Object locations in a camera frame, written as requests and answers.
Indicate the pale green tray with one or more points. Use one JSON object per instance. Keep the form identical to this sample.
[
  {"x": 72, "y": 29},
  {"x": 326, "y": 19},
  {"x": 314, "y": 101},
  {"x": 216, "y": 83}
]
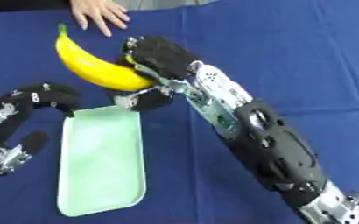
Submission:
[{"x": 102, "y": 160}]

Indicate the silver and black right robot arm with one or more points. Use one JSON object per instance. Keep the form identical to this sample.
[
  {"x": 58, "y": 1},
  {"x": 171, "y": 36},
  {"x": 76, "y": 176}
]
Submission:
[{"x": 269, "y": 143}]

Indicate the person's hand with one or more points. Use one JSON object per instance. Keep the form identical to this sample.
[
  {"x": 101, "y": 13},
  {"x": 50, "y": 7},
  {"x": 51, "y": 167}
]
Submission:
[{"x": 99, "y": 13}]

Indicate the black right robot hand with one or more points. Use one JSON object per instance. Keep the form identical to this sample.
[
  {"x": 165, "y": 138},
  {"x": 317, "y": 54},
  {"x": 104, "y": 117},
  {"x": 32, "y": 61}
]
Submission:
[{"x": 159, "y": 57}]

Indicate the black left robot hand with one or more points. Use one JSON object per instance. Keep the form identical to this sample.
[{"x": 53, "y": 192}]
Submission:
[{"x": 39, "y": 96}]

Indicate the yellow banana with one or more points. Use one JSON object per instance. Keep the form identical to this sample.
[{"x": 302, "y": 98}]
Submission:
[{"x": 93, "y": 67}]

